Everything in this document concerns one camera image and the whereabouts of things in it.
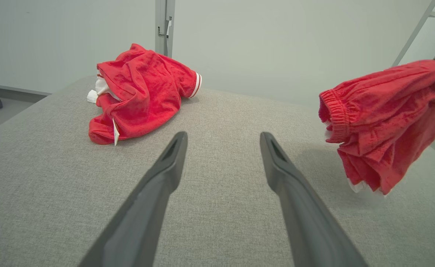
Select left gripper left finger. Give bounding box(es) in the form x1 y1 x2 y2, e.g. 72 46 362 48
77 131 188 267

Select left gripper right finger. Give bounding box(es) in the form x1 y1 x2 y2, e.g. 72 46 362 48
259 132 369 267

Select red shorts white stripes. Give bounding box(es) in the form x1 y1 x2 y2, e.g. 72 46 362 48
318 59 435 196

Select red jersey white sleeves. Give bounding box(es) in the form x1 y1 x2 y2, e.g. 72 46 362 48
87 43 202 146

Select grey partition base rail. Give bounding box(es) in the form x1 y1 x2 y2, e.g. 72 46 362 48
0 82 51 98

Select grey frame post with hinge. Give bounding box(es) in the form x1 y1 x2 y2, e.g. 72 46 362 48
155 0 176 59

